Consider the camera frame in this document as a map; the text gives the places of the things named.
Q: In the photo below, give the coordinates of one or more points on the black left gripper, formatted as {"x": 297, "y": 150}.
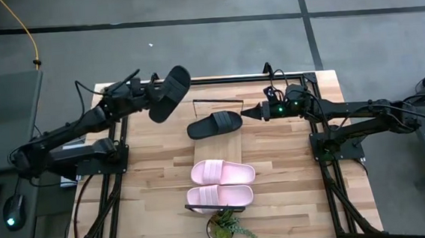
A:
{"x": 143, "y": 94}

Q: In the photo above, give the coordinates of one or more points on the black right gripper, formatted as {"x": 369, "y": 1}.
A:
{"x": 275, "y": 111}

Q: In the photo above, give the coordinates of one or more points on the black slide sandal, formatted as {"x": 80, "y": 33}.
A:
{"x": 213, "y": 124}
{"x": 174, "y": 88}

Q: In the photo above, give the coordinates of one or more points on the pink slide sandal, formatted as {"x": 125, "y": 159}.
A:
{"x": 223, "y": 172}
{"x": 221, "y": 195}

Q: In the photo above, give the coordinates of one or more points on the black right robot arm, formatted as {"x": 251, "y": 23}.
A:
{"x": 365, "y": 108}

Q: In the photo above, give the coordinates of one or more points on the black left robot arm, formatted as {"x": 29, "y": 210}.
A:
{"x": 67, "y": 133}

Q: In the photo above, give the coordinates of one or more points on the small potted green plant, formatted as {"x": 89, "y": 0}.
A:
{"x": 222, "y": 229}

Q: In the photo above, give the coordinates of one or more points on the white power adapter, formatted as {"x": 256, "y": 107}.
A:
{"x": 68, "y": 181}

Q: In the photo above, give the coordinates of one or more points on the black computer mouse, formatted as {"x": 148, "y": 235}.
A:
{"x": 14, "y": 211}

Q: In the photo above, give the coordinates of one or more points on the wooden shelf with black frame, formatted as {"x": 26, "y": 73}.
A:
{"x": 218, "y": 148}

